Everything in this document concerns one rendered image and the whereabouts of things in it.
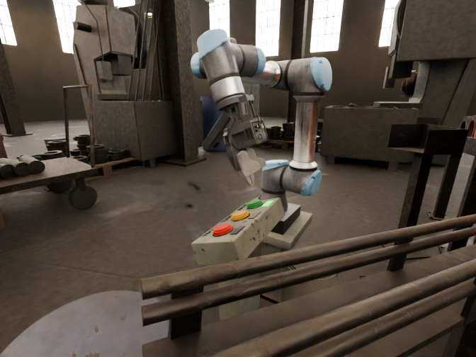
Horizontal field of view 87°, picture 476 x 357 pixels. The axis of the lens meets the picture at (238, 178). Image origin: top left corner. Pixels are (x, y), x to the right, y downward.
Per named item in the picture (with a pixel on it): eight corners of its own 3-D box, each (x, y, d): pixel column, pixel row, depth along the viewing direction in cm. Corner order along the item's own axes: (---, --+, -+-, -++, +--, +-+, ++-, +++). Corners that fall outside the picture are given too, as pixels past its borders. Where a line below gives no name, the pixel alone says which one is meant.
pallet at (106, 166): (118, 157, 379) (113, 127, 365) (152, 165, 335) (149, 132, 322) (18, 177, 285) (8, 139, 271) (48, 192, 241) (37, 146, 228)
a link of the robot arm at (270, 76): (276, 63, 108) (187, 42, 72) (299, 61, 101) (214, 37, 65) (274, 91, 111) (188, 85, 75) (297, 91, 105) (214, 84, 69)
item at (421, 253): (399, 234, 166) (424, 123, 143) (433, 258, 141) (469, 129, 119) (370, 236, 164) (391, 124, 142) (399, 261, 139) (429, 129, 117)
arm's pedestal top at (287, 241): (226, 230, 119) (226, 223, 118) (257, 207, 145) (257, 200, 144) (290, 251, 103) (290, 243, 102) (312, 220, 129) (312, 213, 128)
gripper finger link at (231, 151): (238, 171, 59) (227, 135, 57) (233, 173, 59) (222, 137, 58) (247, 166, 62) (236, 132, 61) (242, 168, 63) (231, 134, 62)
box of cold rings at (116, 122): (164, 147, 457) (160, 97, 430) (205, 152, 410) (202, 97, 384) (99, 161, 357) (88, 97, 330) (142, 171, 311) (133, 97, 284)
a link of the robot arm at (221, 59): (235, 27, 58) (209, 23, 52) (249, 75, 60) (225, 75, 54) (213, 44, 64) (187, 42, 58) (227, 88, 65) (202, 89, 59)
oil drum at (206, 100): (241, 147, 454) (241, 95, 426) (224, 154, 404) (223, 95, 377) (214, 144, 482) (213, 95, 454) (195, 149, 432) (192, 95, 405)
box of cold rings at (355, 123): (398, 158, 372) (409, 103, 348) (406, 173, 301) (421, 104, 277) (326, 151, 415) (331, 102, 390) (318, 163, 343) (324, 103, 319)
